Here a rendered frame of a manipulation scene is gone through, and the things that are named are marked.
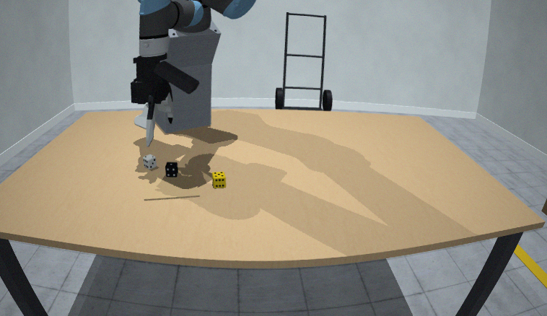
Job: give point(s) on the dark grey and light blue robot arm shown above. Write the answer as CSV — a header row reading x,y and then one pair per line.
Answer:
x,y
158,16

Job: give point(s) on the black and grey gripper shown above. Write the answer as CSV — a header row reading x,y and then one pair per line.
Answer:
x,y
151,88

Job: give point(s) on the grey die with black pips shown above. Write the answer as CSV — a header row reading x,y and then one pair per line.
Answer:
x,y
149,161

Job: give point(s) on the yellow die with black pips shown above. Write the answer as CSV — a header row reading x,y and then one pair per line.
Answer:
x,y
219,180

